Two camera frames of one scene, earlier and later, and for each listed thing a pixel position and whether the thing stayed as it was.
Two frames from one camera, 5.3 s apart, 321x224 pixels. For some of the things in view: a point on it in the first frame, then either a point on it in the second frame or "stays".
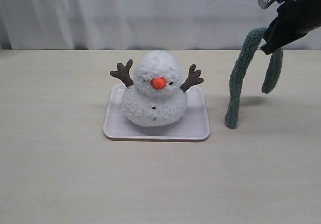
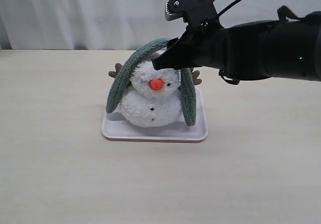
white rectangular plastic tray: x=194 y=125 stays
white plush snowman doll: x=155 y=97 stays
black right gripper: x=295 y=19 to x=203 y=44
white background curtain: x=133 y=16 stays
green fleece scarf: x=242 y=65 to x=156 y=46
